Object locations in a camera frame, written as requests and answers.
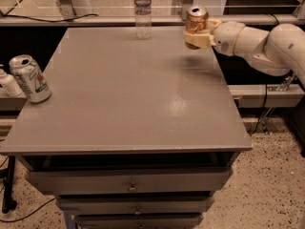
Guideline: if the top grey drawer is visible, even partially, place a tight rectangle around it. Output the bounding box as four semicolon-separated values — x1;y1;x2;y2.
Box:
27;167;233;196

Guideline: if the white green soda can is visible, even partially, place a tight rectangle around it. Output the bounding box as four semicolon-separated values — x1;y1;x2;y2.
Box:
9;54;51;103

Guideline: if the black cable on rail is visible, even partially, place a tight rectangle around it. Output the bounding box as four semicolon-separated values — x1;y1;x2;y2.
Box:
0;9;99;23

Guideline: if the grey drawer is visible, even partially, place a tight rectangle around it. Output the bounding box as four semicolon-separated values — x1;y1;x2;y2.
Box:
27;167;233;196
57;196;214;215
75;213;203;229

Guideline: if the orange soda can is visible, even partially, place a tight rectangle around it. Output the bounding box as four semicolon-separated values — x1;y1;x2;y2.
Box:
184;6;210;51

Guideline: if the small white bottle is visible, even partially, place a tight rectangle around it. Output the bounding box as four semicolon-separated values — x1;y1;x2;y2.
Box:
0;69;22;97

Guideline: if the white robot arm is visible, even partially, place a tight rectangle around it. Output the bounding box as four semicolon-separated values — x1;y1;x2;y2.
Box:
183;20;305;85

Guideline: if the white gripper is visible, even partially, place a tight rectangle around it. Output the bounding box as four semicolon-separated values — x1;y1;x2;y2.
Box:
183;19;245;56

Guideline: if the grey metal rail frame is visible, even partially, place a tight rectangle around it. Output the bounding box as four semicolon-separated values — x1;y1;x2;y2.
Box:
1;0;304;27

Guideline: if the black stand leg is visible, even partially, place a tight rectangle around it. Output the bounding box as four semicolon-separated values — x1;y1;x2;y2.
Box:
0;156;17;214

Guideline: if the bottom grey drawer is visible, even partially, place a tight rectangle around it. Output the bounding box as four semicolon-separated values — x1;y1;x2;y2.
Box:
75;213;203;229

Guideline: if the grey drawer cabinet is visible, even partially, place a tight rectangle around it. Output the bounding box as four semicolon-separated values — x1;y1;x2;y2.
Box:
0;26;254;229

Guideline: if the middle grey drawer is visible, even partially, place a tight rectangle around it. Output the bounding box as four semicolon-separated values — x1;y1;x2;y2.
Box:
57;196;214;215

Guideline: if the clear plastic water bottle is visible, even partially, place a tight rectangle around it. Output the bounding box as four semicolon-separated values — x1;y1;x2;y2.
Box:
133;0;152;39

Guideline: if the black floor cable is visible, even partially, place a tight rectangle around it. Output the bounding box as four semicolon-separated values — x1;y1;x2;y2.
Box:
0;197;57;223

